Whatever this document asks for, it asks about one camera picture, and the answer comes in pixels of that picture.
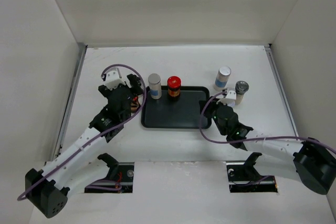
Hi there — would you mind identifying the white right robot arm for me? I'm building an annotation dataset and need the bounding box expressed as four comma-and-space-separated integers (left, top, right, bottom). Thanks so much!
199, 97, 335, 195

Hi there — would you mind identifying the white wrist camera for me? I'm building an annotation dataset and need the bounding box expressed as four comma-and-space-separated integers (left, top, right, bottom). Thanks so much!
216, 88, 237, 107
102, 67, 124, 90

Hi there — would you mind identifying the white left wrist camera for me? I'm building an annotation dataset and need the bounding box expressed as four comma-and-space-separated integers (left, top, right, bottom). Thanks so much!
102, 67, 124, 90

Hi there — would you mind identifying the white lid blue label shaker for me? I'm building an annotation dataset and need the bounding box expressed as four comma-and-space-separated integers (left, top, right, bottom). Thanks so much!
213, 66, 232, 91

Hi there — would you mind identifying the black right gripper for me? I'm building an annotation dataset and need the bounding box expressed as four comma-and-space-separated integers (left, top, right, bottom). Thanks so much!
199, 96, 228, 136

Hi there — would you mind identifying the silver lid blue label shaker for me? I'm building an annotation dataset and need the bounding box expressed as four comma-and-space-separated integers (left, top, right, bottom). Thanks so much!
148, 73, 162, 100

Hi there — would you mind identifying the black plastic tray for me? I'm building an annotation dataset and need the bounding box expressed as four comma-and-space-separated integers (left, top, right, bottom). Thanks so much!
141, 86, 212, 129

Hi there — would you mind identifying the red lid sauce jar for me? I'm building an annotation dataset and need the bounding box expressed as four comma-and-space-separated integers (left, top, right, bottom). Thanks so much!
167, 76, 182, 101
130, 96, 141, 113

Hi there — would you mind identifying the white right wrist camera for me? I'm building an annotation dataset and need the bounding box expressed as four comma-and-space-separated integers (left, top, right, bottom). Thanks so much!
216, 88, 237, 107

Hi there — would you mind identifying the grey lid salt grinder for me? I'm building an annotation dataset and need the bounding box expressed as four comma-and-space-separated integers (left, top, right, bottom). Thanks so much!
235, 81, 249, 105

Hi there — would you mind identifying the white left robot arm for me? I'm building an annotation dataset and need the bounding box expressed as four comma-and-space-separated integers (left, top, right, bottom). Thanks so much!
18, 72, 145, 219

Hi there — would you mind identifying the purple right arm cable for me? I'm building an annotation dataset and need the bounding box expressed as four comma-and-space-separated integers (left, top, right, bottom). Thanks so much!
198, 91, 336, 156

